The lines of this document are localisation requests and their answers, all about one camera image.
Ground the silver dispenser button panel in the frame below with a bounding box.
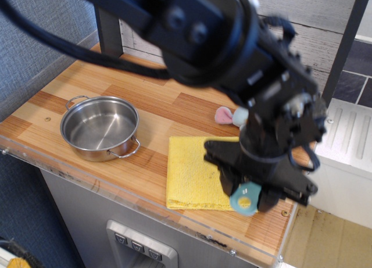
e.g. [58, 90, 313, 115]
[106, 220, 178, 267]

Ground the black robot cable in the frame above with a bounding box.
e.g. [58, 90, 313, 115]
[0, 0, 172, 80]

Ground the black shelf post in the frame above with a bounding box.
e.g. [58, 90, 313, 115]
[94, 5, 123, 58]
[322, 0, 369, 107]

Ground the black right shelf post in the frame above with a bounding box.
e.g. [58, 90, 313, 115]
[322, 0, 369, 107]

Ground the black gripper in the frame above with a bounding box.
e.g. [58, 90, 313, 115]
[204, 55, 326, 212]

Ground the black left shelf post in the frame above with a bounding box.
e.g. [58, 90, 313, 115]
[94, 5, 123, 58]

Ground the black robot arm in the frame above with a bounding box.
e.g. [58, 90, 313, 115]
[87, 0, 327, 212]

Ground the light blue dish brush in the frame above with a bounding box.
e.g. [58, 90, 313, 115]
[230, 181, 262, 216]

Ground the white toy sink counter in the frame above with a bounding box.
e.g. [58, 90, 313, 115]
[308, 99, 371, 227]

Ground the yellow folded cloth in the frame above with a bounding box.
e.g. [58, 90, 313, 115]
[166, 136, 238, 211]

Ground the stainless steel pot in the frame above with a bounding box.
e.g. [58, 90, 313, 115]
[60, 95, 141, 162]

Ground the grey toy fridge cabinet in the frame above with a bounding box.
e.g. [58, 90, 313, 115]
[41, 170, 253, 267]

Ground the clear acrylic table guard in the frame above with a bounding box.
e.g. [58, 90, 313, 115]
[1, 137, 292, 267]

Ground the plush elephant toy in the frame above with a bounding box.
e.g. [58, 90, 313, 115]
[214, 106, 249, 128]

